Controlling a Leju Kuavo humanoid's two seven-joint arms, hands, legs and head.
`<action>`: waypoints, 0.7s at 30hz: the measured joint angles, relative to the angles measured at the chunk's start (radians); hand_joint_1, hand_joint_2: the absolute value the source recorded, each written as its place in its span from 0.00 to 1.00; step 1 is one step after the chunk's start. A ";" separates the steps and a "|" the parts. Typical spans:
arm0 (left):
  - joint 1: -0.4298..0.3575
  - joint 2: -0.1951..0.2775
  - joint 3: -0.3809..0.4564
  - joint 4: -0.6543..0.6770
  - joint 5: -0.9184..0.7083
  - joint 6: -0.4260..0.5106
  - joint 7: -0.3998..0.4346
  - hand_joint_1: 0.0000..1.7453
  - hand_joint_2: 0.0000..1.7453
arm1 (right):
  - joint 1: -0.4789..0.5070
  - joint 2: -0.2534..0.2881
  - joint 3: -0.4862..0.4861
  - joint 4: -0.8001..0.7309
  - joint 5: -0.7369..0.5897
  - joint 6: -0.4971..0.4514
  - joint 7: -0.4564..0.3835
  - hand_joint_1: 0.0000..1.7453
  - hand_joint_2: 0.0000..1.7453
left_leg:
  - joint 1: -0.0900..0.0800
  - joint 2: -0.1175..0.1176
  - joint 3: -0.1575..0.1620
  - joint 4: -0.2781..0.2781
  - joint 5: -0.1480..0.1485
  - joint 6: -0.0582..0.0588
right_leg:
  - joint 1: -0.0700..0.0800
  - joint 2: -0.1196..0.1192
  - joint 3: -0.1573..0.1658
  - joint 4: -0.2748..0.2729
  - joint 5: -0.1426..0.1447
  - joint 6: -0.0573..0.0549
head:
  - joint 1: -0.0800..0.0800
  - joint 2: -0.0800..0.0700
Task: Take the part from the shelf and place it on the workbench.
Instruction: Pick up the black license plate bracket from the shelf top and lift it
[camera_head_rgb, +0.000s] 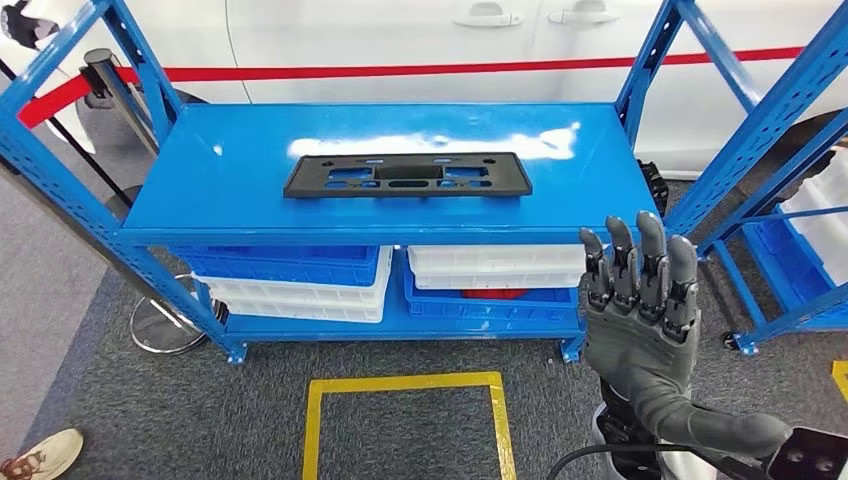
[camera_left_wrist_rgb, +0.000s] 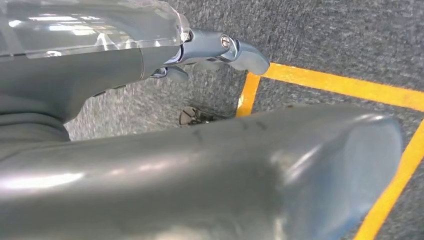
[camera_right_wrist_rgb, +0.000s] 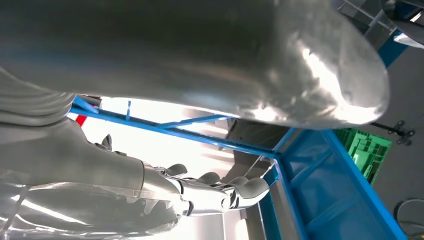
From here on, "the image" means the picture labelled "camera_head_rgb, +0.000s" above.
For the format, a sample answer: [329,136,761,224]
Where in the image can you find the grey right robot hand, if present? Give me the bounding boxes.
[578,210,702,439]

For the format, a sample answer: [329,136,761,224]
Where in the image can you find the black plastic bracket part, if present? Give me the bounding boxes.
[283,152,534,200]

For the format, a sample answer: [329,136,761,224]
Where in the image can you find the blue metal shelf rack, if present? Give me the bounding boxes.
[0,0,848,366]
[695,112,848,358]

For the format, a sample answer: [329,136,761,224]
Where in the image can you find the red object in crate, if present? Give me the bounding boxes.
[461,288,529,301]

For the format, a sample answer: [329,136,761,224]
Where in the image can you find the white plastic crate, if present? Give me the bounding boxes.
[211,298,386,325]
[406,245,588,280]
[780,148,848,286]
[192,246,393,309]
[411,271,584,291]

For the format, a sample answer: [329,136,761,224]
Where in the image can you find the black ribbed object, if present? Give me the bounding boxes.
[637,158,670,220]

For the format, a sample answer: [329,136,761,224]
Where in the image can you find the blue plastic crate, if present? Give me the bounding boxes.
[173,246,382,287]
[755,218,848,326]
[402,264,581,323]

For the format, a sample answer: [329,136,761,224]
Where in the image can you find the red barrier belt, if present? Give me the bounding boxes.
[16,46,806,130]

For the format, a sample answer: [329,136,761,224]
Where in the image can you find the white car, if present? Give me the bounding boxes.
[0,0,848,180]

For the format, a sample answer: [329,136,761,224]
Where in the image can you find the person's beige shoe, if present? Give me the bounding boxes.
[0,429,85,480]

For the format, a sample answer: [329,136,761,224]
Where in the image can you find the black camera cable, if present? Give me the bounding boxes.
[544,442,773,480]

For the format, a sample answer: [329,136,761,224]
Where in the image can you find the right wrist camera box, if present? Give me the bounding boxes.
[767,427,848,480]

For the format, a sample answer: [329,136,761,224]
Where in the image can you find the chrome stanchion post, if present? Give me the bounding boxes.
[0,155,215,356]
[82,47,160,157]

